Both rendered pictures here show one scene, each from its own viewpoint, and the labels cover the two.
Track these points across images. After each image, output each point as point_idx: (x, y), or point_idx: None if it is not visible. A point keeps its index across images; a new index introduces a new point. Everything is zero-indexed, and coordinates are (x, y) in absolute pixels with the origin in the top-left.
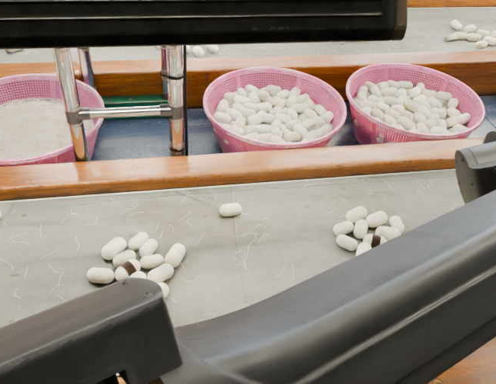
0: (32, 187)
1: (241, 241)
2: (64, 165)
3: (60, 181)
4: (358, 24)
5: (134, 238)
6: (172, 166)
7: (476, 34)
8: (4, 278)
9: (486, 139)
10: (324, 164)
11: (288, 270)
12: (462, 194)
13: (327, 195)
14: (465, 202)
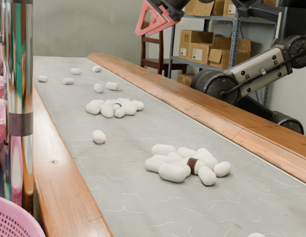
0: (105, 219)
1: (129, 139)
2: (51, 201)
3: (89, 198)
4: None
5: (158, 161)
6: (48, 146)
7: None
8: (247, 231)
9: (150, 0)
10: (42, 105)
11: (150, 129)
12: (200, 0)
13: (66, 117)
14: (205, 0)
